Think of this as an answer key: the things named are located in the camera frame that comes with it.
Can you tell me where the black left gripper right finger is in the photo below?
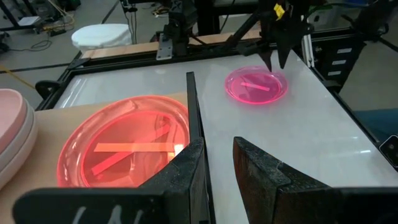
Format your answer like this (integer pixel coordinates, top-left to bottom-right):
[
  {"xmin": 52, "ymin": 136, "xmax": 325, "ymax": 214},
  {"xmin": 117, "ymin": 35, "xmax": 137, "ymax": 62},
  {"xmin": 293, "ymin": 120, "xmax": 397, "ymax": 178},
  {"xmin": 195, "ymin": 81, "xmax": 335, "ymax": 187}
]
[{"xmin": 233, "ymin": 136, "xmax": 398, "ymax": 224}]

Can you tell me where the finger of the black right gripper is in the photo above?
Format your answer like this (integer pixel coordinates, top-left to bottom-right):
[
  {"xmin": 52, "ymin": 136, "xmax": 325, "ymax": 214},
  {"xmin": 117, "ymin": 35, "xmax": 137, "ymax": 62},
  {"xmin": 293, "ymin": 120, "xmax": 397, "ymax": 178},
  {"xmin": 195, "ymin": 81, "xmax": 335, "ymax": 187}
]
[
  {"xmin": 259, "ymin": 40, "xmax": 276, "ymax": 73},
  {"xmin": 276, "ymin": 39, "xmax": 299, "ymax": 70}
]

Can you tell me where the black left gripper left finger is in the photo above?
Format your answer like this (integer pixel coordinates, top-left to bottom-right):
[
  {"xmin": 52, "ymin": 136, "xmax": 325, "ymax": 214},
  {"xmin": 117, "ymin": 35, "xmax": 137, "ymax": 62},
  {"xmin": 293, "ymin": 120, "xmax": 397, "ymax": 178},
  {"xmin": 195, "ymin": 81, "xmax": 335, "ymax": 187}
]
[{"xmin": 12, "ymin": 138, "xmax": 210, "ymax": 224}]

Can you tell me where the magenta translucent plate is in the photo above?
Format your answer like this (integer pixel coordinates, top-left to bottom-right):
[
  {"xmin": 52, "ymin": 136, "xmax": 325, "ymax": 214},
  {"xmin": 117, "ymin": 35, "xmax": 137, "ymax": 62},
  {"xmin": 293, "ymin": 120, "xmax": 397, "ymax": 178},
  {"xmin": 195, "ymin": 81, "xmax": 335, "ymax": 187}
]
[{"xmin": 224, "ymin": 65, "xmax": 289, "ymax": 105}]

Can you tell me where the orange translucent plate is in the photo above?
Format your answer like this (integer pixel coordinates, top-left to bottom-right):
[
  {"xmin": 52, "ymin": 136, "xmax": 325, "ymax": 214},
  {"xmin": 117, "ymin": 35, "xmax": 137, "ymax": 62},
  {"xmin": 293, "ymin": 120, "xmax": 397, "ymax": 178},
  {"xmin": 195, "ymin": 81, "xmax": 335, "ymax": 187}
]
[{"xmin": 57, "ymin": 95, "xmax": 190, "ymax": 189}]

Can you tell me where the beige matte plate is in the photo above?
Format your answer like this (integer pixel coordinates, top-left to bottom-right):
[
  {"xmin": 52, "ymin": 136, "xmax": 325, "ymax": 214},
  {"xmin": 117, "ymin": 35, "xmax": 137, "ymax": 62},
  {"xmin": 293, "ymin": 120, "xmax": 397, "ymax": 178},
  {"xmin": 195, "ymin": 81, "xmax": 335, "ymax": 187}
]
[{"xmin": 0, "ymin": 116, "xmax": 39, "ymax": 190}]

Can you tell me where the grey-green matte plate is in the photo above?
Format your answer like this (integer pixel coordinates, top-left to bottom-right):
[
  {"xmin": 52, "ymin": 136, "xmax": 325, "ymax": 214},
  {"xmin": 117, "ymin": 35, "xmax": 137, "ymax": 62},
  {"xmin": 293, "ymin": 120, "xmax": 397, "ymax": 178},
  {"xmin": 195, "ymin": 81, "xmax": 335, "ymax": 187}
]
[{"xmin": 0, "ymin": 99, "xmax": 35, "ymax": 172}]

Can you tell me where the large pink matte plate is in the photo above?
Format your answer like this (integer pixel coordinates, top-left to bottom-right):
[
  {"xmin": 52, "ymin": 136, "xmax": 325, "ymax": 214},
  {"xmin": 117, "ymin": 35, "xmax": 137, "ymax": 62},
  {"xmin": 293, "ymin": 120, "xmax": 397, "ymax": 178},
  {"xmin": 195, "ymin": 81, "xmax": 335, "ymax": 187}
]
[{"xmin": 0, "ymin": 88, "xmax": 28, "ymax": 153}]

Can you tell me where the yellow tape tag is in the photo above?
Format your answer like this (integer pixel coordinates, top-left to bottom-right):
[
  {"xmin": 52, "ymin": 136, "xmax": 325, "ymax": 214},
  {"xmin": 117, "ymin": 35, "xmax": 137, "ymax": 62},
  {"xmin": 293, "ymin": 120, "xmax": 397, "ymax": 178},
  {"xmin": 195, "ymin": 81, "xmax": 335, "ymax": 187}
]
[{"xmin": 272, "ymin": 2, "xmax": 285, "ymax": 20}]

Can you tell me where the black drawer unit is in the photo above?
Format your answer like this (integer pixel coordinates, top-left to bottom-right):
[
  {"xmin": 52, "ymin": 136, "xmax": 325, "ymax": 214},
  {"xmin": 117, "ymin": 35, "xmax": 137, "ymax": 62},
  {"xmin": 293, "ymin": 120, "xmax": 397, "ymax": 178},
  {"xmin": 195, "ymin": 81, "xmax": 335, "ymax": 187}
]
[{"xmin": 312, "ymin": 39, "xmax": 368, "ymax": 88}]

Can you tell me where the blue chair seat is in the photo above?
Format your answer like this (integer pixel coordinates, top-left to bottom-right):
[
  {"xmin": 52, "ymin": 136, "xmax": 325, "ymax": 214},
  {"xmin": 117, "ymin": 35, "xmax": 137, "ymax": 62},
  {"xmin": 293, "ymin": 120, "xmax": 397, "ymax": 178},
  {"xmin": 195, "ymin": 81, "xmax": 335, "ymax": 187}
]
[{"xmin": 353, "ymin": 107, "xmax": 398, "ymax": 142}]

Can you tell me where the black smartphone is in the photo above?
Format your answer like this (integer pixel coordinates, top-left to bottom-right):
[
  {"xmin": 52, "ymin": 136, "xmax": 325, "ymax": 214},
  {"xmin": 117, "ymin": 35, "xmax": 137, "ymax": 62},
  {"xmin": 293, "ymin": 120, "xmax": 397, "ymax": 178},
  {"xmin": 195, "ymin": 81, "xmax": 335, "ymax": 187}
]
[{"xmin": 378, "ymin": 134, "xmax": 398, "ymax": 171}]

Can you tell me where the white bin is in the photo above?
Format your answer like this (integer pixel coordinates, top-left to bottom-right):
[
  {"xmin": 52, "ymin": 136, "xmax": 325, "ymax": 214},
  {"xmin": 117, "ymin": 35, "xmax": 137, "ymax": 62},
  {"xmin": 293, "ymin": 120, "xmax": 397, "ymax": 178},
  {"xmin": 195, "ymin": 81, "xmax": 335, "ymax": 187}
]
[{"xmin": 71, "ymin": 23, "xmax": 133, "ymax": 53}]

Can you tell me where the wooden shelf with black frame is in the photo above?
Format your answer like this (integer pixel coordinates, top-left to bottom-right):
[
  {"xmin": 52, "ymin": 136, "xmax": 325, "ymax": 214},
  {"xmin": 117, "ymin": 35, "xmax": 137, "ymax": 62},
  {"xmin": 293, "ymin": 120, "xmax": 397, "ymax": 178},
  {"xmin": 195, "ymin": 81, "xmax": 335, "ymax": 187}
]
[{"xmin": 0, "ymin": 71, "xmax": 216, "ymax": 224}]

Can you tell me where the yellow hanging cable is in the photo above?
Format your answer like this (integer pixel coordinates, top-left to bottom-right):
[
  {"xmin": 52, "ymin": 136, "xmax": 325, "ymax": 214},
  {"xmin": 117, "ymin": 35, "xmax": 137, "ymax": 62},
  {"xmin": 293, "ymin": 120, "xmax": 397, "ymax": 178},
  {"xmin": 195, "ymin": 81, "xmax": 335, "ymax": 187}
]
[{"xmin": 0, "ymin": 63, "xmax": 35, "ymax": 90}]

